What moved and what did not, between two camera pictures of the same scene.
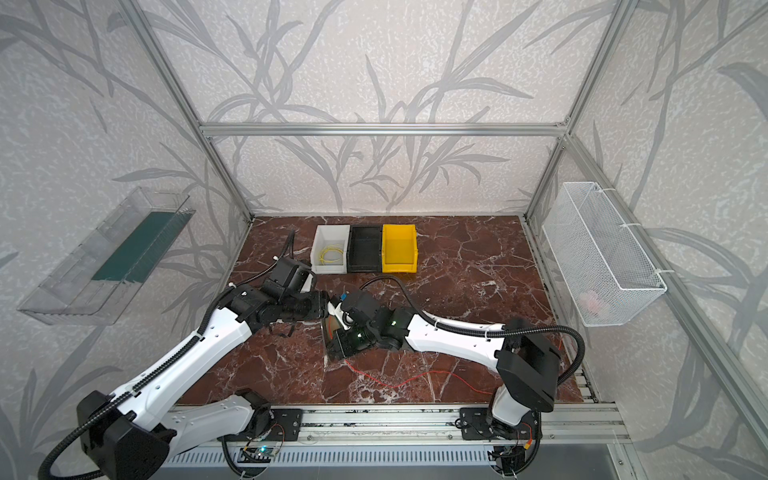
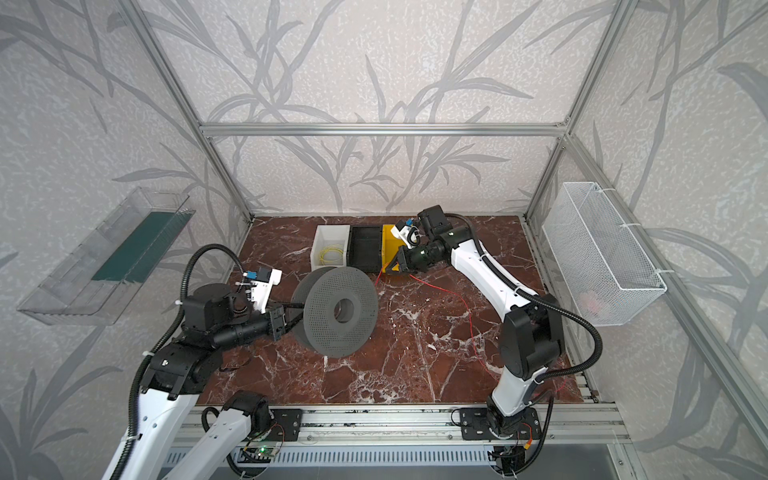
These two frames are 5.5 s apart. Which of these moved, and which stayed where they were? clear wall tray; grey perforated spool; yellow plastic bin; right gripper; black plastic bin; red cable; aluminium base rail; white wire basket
Moved: red cable; grey perforated spool; right gripper
Stayed: white wire basket; clear wall tray; aluminium base rail; black plastic bin; yellow plastic bin
